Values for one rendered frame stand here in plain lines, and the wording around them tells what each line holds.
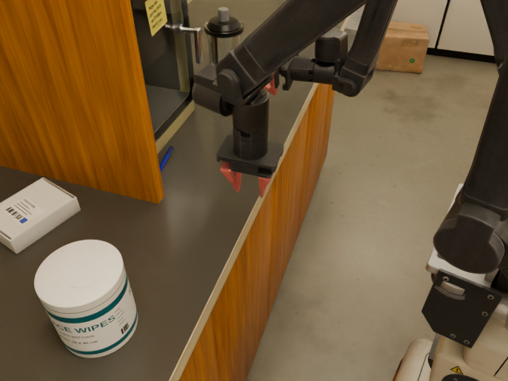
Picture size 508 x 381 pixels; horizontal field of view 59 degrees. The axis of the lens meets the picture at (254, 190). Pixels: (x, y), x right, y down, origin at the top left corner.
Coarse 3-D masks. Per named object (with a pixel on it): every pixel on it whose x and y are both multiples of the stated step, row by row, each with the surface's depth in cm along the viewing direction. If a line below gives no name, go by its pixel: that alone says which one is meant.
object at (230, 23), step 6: (222, 12) 119; (216, 18) 122; (222, 18) 120; (228, 18) 121; (234, 18) 122; (210, 24) 120; (216, 24) 119; (222, 24) 119; (228, 24) 119; (234, 24) 120; (216, 30) 119; (222, 30) 119; (228, 30) 119
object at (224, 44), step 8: (240, 24) 123; (216, 32) 119; (224, 32) 119; (232, 32) 119; (208, 40) 124; (216, 40) 121; (224, 40) 120; (232, 40) 121; (240, 40) 124; (216, 48) 122; (224, 48) 122; (232, 48) 122; (216, 56) 124; (224, 56) 123; (216, 64) 125
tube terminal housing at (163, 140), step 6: (192, 102) 130; (186, 108) 127; (192, 108) 131; (186, 114) 127; (180, 120) 124; (174, 126) 122; (180, 126) 125; (168, 132) 119; (174, 132) 122; (162, 138) 116; (168, 138) 120; (156, 144) 114; (162, 144) 117; (156, 150) 115
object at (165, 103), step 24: (144, 0) 93; (168, 0) 102; (144, 24) 95; (168, 24) 104; (144, 48) 97; (168, 48) 107; (144, 72) 99; (168, 72) 109; (192, 72) 122; (168, 96) 112; (168, 120) 115
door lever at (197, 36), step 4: (180, 28) 110; (184, 28) 110; (188, 28) 110; (192, 28) 110; (196, 28) 110; (180, 32) 110; (184, 32) 111; (188, 32) 110; (192, 32) 110; (196, 32) 110; (200, 32) 110; (196, 36) 110; (200, 36) 111; (196, 40) 111; (200, 40) 111; (196, 44) 112; (200, 44) 112; (196, 48) 112; (200, 48) 112; (196, 52) 113; (200, 52) 113; (196, 56) 114; (200, 56) 114; (196, 60) 115; (200, 60) 114
